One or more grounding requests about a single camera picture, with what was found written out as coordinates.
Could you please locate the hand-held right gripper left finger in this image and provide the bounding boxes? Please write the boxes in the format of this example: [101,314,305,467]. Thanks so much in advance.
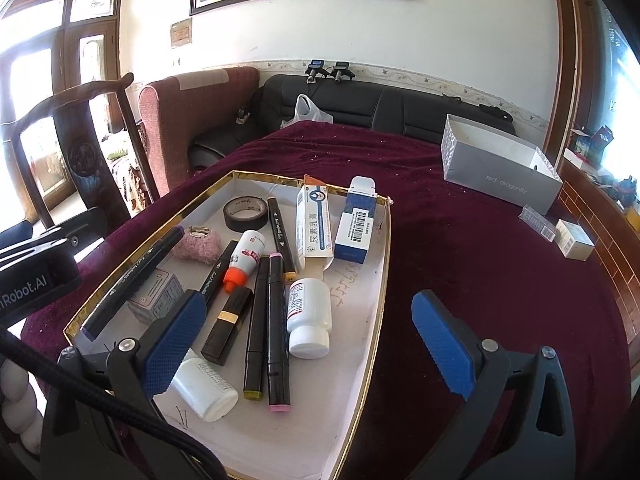
[39,289,208,480]

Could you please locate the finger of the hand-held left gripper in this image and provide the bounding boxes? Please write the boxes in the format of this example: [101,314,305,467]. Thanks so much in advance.
[0,207,109,263]

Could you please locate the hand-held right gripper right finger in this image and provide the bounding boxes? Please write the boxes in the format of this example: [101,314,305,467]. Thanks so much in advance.
[407,289,577,480]

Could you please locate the small grey-white medicine box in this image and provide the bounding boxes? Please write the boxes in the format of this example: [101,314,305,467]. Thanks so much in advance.
[127,267,183,325]

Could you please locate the black and gold lipstick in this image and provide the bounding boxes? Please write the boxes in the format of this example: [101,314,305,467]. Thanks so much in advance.
[200,287,253,367]

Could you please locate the plain white pill bottle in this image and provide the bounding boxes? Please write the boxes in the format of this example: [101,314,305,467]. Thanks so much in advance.
[167,347,240,423]

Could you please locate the black marker purple cap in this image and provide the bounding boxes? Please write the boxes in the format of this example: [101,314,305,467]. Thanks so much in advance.
[80,225,186,343]

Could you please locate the black marker yellow cap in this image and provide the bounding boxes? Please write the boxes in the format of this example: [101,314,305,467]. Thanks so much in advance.
[242,256,271,402]

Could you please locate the pink fuzzy hair clip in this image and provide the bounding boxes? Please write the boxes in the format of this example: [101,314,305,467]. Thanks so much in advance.
[172,225,222,263]

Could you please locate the black marker pink cap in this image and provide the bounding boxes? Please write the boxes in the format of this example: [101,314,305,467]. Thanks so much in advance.
[266,252,292,415]

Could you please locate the white glue bottle orange cap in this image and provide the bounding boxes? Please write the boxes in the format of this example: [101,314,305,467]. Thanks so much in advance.
[222,230,267,295]

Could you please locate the gold-edged white tray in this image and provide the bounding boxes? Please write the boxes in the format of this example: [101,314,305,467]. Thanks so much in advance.
[62,170,393,480]

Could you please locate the black tape roll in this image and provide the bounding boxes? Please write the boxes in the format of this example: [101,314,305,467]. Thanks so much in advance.
[222,196,268,233]

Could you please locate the white pill bottle red label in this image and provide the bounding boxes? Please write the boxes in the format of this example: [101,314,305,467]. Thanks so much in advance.
[286,278,333,360]

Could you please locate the blue and white medicine box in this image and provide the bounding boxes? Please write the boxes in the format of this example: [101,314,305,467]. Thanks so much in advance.
[332,176,378,265]

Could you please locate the black marker tan cap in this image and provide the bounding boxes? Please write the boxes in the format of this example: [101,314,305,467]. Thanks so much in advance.
[266,197,298,283]

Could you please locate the orange and white ointment box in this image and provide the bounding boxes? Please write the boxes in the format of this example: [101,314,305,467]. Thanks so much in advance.
[295,174,335,272]

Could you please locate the dark wooden chair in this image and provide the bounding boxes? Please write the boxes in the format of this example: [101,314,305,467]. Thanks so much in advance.
[0,72,162,233]

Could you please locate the floral patterned cushion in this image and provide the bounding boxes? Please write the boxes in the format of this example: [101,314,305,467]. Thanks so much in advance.
[102,147,151,218]

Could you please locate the red fabric armchair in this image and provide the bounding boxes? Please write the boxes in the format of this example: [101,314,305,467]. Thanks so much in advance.
[137,66,261,201]

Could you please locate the cream cardboard box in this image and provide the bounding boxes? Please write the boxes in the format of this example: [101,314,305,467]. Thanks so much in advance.
[554,218,596,261]

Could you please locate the grey shoe box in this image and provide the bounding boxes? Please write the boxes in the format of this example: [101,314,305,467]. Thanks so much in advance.
[440,113,565,216]

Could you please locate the brown wooden cabinet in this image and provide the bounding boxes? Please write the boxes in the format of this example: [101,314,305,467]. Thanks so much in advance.
[557,160,640,351]

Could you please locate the wooden framed glass door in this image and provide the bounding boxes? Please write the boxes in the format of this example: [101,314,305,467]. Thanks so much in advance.
[0,0,125,221]

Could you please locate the black pouch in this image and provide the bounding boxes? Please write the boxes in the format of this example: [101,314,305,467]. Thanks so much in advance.
[479,103,516,123]

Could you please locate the black leather sofa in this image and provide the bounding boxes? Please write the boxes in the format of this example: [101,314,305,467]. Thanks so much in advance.
[189,74,518,173]

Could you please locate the pile of assorted clutter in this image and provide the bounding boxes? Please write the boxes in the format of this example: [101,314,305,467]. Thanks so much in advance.
[565,122,640,221]

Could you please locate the white plastic bag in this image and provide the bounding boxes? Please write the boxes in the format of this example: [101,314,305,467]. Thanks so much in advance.
[280,94,334,130]

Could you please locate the black clamp-mounted device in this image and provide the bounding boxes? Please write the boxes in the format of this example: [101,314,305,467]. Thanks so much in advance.
[304,59,328,85]
[330,60,357,85]

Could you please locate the black braided cable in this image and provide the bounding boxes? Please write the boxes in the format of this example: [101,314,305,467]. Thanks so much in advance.
[0,327,231,480]

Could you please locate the small wall plaque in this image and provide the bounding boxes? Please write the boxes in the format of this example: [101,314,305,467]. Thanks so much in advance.
[169,17,194,49]

